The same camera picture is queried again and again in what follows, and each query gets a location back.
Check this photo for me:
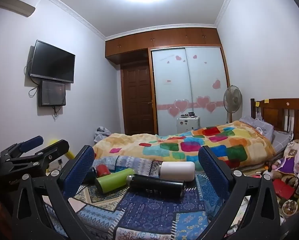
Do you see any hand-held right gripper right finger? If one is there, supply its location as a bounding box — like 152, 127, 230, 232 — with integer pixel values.
198, 145, 283, 240

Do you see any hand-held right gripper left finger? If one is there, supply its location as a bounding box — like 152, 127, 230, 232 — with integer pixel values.
11, 144, 95, 240

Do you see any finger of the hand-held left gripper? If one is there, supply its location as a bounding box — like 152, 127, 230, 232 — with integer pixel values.
0, 135, 44, 159
8, 139, 70, 174

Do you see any black cup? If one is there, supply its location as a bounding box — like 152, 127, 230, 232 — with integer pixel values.
126, 174, 185, 198

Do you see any dark cup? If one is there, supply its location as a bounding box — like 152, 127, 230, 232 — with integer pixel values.
86, 166, 98, 184

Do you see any red cup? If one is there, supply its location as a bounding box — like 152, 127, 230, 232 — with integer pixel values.
96, 164, 110, 178

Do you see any green cup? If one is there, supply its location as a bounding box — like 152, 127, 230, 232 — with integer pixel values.
94, 167, 136, 194

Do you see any white cup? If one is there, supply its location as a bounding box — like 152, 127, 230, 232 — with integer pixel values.
153, 161, 195, 182

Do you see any yellow plastic object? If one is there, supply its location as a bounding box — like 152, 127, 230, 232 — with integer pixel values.
44, 138, 76, 173

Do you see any colourful patchwork quilt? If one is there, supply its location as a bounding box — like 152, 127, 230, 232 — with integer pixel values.
92, 120, 276, 169

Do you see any grey cloth pile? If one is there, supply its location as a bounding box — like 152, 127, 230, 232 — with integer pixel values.
94, 126, 112, 143

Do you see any small white cabinet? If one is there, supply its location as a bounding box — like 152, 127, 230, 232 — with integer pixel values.
177, 117, 201, 133

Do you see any grey printed pillow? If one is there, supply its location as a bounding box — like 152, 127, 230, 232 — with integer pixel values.
239, 115, 275, 143

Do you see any red box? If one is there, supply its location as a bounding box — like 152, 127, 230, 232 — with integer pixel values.
272, 179, 296, 201

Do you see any blue patterned blanket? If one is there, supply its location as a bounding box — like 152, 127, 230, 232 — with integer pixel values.
43, 155, 240, 240

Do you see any stuffed toy in purple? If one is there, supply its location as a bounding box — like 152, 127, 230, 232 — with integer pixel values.
271, 140, 299, 179

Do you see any grey plaid pillow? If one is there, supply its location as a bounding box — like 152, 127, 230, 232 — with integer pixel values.
272, 130, 293, 153

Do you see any standing fan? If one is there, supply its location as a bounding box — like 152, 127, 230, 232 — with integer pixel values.
223, 85, 242, 124

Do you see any round clear jar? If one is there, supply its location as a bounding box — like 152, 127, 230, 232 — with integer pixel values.
282, 200, 299, 216

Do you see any wooden bed headboard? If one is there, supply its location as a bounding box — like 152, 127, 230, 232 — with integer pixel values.
250, 97, 299, 140

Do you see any brown wooden door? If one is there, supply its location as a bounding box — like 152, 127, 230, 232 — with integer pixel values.
121, 64, 156, 135

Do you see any frosted sliding wardrobe door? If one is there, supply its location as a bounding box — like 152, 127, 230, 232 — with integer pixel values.
185, 46, 228, 128
151, 47, 190, 135

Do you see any white air conditioner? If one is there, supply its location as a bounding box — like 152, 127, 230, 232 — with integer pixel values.
0, 0, 36, 18

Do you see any wooden overhead cabinet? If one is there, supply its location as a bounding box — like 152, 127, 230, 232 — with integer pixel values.
105, 27, 222, 65

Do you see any small black wall monitor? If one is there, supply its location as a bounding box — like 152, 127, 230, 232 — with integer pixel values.
38, 80, 67, 107

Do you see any wall-mounted black television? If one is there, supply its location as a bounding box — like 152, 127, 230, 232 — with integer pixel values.
29, 39, 76, 84

